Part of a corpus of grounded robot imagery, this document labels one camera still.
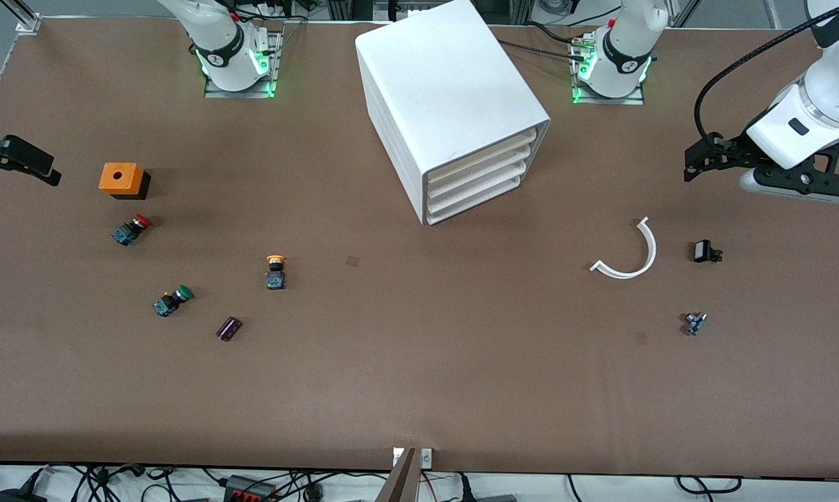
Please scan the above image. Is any white plastic drawer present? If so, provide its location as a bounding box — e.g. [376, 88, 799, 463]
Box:
[428, 143, 533, 201]
[428, 159, 529, 213]
[428, 174, 522, 225]
[426, 128, 537, 188]

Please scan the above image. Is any orange push button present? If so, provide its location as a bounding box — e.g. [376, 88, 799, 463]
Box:
[265, 254, 288, 291]

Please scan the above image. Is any red push button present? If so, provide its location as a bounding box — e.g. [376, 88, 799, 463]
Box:
[111, 215, 152, 247]

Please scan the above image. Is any green push button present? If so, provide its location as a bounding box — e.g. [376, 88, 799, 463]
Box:
[153, 284, 194, 318]

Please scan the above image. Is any white drawer cabinet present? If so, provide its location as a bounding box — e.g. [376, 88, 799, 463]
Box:
[355, 0, 551, 226]

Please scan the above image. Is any white curved plastic piece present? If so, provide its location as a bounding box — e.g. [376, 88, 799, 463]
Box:
[590, 216, 657, 280]

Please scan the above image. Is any black orange power strip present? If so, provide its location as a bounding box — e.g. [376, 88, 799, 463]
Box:
[224, 476, 278, 502]

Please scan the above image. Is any orange button enclosure box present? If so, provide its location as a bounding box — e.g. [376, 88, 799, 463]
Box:
[99, 162, 151, 201]

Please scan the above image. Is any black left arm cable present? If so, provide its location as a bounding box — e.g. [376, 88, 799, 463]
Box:
[695, 0, 831, 144]

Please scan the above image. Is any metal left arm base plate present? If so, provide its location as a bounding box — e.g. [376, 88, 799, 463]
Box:
[571, 38, 645, 105]

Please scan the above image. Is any aluminium frame profile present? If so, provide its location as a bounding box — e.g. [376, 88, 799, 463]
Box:
[1, 0, 42, 34]

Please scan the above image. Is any black braided cable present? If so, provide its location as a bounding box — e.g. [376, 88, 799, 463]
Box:
[498, 38, 591, 65]
[524, 21, 582, 45]

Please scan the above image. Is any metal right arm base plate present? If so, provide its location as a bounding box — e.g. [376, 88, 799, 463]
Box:
[203, 31, 282, 99]

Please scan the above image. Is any black looped cable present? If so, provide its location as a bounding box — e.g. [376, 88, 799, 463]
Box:
[676, 476, 742, 496]

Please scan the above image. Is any wooden post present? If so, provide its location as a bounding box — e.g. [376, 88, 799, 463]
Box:
[376, 448, 420, 502]

